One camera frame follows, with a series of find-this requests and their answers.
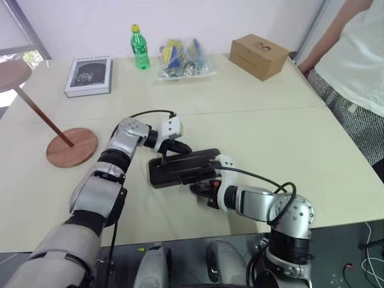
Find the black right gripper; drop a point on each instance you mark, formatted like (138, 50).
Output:
(207, 192)

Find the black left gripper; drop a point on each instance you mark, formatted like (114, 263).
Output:
(168, 146)

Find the black rectangular case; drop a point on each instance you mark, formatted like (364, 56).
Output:
(180, 165)

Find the round wooden stand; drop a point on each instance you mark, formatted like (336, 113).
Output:
(73, 147)

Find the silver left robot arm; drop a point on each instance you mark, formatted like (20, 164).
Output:
(90, 192)

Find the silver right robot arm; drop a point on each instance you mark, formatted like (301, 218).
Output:
(270, 204)

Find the person's bare hand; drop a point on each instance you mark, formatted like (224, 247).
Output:
(306, 67)

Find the grey rounded robot leg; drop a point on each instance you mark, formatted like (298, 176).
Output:
(153, 267)
(226, 264)

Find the clear plastic bag of items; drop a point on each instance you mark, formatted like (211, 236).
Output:
(184, 60)

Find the green plastic bottle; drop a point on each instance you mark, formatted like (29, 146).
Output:
(140, 51)

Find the grey hardcover book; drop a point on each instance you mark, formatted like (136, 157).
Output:
(88, 73)

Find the brown cardboard box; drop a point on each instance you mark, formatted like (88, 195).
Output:
(258, 55)

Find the person in white shirt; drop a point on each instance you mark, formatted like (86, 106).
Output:
(360, 60)

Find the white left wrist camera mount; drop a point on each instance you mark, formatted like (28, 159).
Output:
(172, 127)

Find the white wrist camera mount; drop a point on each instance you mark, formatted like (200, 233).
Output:
(228, 177)
(172, 127)

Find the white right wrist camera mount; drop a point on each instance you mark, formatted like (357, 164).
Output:
(228, 177)

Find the grey door frame post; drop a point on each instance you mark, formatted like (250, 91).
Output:
(312, 27)

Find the dark window frame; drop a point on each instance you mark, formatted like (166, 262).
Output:
(27, 27)

